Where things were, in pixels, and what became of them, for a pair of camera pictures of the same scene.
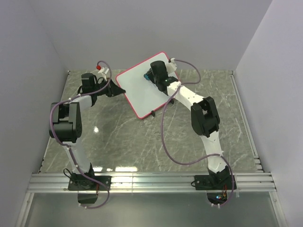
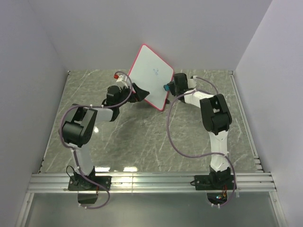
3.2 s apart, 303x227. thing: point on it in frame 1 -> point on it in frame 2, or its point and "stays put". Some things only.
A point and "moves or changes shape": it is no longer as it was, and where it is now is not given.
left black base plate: [82, 183] stays put
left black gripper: [115, 91] -> [140, 94]
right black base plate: [207, 182] stays put
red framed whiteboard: [141, 93] moves or changes shape
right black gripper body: [152, 78] -> [173, 89]
